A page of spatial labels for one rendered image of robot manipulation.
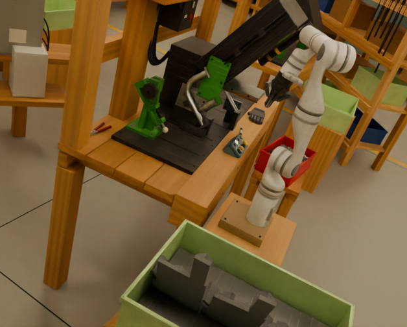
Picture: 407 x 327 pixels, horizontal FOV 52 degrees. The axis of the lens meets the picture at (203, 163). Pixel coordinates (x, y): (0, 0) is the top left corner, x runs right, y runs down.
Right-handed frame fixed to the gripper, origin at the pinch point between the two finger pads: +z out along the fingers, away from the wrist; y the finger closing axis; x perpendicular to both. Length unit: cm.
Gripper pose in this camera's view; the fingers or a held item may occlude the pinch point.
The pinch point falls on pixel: (268, 102)
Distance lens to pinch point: 180.7
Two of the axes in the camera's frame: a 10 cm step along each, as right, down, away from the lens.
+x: 0.5, 5.6, -8.3
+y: -8.7, -3.7, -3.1
